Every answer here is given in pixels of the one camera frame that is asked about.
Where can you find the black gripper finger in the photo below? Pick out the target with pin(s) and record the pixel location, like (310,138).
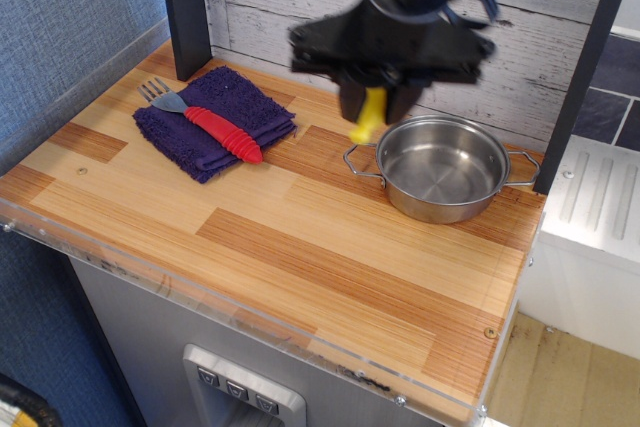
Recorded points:
(400,98)
(352,96)

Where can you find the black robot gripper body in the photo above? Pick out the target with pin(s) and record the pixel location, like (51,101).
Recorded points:
(393,43)

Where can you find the yellow toy banana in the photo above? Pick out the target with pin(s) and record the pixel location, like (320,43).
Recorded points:
(371,116)

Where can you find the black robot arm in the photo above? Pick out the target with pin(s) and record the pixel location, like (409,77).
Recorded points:
(400,46)

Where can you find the purple folded cloth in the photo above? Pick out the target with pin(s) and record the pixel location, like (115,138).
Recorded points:
(228,94)

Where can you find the stainless steel pot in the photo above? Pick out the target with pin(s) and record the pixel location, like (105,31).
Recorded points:
(442,170)

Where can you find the white toy sink unit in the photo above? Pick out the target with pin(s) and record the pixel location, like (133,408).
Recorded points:
(583,273)

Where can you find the silver dispenser button panel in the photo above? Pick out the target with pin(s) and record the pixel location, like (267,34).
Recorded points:
(227,394)

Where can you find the yellow object at corner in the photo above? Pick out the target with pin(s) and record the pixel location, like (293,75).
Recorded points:
(12,416)

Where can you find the dark right shelf post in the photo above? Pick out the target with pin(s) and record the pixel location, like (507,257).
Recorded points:
(593,47)

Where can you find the dark shelf post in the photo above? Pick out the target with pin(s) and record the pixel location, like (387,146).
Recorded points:
(593,47)
(189,31)

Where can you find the red handled metal fork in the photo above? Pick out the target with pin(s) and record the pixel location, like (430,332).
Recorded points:
(233,138)

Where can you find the dark left shelf post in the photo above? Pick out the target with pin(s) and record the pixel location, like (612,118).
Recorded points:
(189,31)

